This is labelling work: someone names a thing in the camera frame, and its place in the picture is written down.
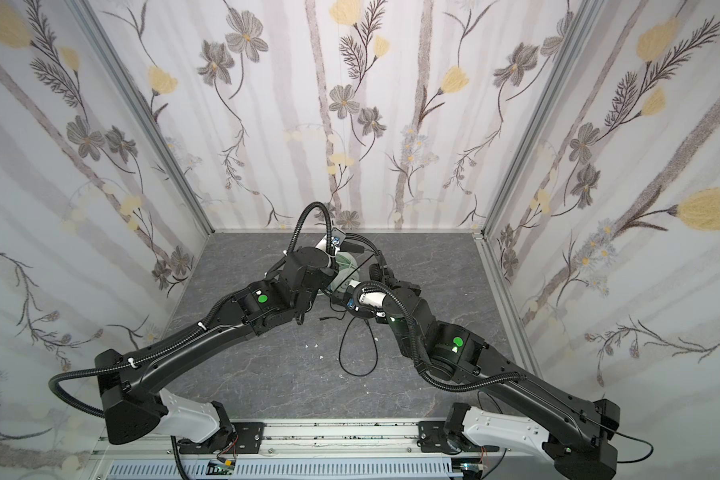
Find black and blue headphones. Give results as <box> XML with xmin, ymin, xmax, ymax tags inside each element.
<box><xmin>338</xmin><ymin>233</ymin><xmax>394</xmax><ymax>284</ymax></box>

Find mint green over-ear headphones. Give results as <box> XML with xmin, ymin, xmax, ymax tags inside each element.
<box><xmin>328</xmin><ymin>252</ymin><xmax>360</xmax><ymax>293</ymax></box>

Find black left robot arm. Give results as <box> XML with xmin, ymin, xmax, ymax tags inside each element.
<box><xmin>95</xmin><ymin>247</ymin><xmax>338</xmax><ymax>451</ymax></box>

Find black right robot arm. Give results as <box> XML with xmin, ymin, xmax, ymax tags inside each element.
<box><xmin>349</xmin><ymin>281</ymin><xmax>620</xmax><ymax>479</ymax></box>

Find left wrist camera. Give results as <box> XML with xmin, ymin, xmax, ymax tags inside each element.
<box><xmin>315</xmin><ymin>228</ymin><xmax>346</xmax><ymax>256</ymax></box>

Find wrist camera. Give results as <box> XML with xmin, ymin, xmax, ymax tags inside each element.
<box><xmin>315</xmin><ymin>228</ymin><xmax>346</xmax><ymax>256</ymax></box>
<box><xmin>342</xmin><ymin>280</ymin><xmax>390</xmax><ymax>322</ymax></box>

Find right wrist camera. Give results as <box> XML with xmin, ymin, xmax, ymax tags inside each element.
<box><xmin>342</xmin><ymin>280</ymin><xmax>390</xmax><ymax>322</ymax></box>

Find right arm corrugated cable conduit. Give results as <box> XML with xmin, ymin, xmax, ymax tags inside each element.
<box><xmin>350</xmin><ymin>280</ymin><xmax>523</xmax><ymax>394</ymax></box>

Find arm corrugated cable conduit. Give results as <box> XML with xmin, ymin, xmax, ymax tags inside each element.
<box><xmin>47</xmin><ymin>200</ymin><xmax>334</xmax><ymax>420</ymax></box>
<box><xmin>350</xmin><ymin>280</ymin><xmax>523</xmax><ymax>394</ymax></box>

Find left arm corrugated cable conduit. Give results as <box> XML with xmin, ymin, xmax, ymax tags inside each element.
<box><xmin>47</xmin><ymin>200</ymin><xmax>334</xmax><ymax>420</ymax></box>

